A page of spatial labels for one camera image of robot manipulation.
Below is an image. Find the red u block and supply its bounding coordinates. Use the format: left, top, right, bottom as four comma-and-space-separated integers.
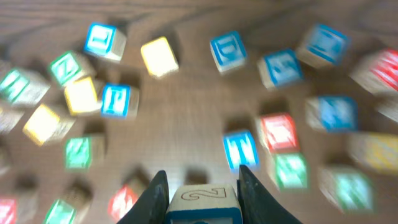
1, 190, 39, 224
255, 113, 300, 154

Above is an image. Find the red U block right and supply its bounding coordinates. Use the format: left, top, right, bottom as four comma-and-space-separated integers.
255, 113, 300, 154

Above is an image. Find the yellow G block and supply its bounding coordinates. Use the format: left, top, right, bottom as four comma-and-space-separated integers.
347, 132, 397, 175

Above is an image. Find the blue T block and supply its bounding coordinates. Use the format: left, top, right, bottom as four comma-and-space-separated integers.
223, 129, 260, 172

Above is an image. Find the green 4 block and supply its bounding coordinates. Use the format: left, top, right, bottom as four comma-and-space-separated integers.
318, 165, 374, 213

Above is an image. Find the red U block left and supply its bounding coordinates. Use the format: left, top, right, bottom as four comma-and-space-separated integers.
1, 190, 39, 224

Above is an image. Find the blue 5 block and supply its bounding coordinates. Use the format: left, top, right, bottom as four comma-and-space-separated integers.
257, 49, 304, 90

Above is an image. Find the green J block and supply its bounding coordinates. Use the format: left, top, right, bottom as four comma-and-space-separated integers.
267, 152, 308, 190

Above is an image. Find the green 7 block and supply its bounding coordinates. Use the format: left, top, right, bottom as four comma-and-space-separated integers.
1, 68, 50, 107

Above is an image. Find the green R block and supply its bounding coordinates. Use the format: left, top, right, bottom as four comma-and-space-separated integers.
64, 134, 107, 170

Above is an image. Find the blue l block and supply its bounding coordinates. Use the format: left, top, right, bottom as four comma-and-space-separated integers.
305, 95, 358, 133
84, 22, 127, 63

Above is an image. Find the yellow K block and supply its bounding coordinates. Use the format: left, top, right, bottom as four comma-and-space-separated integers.
376, 96, 397, 123

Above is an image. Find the red H block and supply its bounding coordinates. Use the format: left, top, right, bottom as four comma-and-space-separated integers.
350, 49, 397, 95

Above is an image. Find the blue D block right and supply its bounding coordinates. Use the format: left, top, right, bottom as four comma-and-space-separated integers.
295, 24, 350, 69

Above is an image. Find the blue d block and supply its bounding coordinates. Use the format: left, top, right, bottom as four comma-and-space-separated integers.
295, 24, 350, 69
210, 30, 248, 73

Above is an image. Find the green N block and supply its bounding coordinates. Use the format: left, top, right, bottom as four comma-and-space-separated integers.
43, 187, 93, 224

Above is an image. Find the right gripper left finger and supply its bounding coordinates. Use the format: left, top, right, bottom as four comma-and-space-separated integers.
118, 170, 169, 224

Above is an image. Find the red E block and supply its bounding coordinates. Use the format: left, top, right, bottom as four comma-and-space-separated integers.
108, 179, 147, 222

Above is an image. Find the green Z block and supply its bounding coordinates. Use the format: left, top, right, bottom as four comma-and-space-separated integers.
49, 50, 96, 88

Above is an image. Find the blue P block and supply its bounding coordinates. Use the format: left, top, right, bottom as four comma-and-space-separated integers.
100, 83, 140, 119

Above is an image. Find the yellow block top middle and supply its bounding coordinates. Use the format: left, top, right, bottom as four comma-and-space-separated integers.
141, 36, 179, 78

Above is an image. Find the blue L block right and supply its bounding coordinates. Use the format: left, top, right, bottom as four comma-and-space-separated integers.
305, 95, 358, 133

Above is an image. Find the blue 2 block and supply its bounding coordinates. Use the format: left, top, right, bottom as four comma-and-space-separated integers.
164, 184, 243, 224

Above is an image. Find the blue D block left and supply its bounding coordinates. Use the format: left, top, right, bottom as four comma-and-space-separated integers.
210, 30, 248, 73

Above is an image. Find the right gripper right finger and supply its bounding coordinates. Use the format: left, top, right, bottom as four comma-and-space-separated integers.
237, 165, 302, 224

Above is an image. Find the blue L block top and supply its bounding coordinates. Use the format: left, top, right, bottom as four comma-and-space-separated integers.
84, 22, 127, 63

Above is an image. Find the yellow block middle left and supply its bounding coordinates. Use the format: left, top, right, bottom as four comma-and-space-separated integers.
22, 103, 76, 146

